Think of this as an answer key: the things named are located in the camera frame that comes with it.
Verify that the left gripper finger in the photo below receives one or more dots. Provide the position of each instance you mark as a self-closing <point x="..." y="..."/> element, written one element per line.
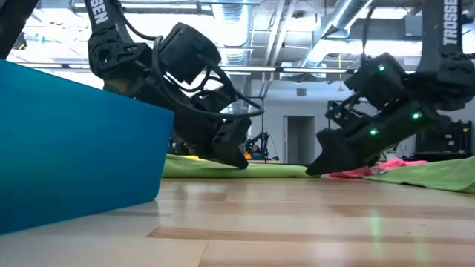
<point x="234" y="148"/>

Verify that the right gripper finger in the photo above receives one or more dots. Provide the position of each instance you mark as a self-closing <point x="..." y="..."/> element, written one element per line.
<point x="337" y="155"/>

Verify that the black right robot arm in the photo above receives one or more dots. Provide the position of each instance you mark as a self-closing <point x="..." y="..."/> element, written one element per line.
<point x="443" y="66"/>

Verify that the background black robot arm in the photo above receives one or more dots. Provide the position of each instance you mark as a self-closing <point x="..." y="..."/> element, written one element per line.
<point x="259" y="142"/>

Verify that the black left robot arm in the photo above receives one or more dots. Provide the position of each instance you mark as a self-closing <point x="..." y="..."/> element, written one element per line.
<point x="111" y="55"/>

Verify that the pink microfiber towel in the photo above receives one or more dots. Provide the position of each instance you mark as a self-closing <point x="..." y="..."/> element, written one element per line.
<point x="393" y="164"/>

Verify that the black equipment cabinet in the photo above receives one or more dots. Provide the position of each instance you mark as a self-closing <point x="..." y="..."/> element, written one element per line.
<point x="443" y="137"/>

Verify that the yellow hanging pendant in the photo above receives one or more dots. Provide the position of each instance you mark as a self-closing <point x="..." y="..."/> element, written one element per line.
<point x="340" y="88"/>

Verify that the blue plastic tray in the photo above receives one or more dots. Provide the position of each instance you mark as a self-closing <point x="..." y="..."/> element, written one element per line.
<point x="74" y="155"/>

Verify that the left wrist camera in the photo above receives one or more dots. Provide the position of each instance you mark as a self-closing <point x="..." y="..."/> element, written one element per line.
<point x="217" y="100"/>

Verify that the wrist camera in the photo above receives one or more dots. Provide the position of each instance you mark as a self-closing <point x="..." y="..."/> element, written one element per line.
<point x="217" y="100"/>
<point x="337" y="111"/>

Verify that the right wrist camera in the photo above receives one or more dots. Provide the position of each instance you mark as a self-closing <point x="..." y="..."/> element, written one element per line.
<point x="337" y="111"/>

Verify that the silver corrugated duct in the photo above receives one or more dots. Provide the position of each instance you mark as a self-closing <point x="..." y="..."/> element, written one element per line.
<point x="234" y="15"/>

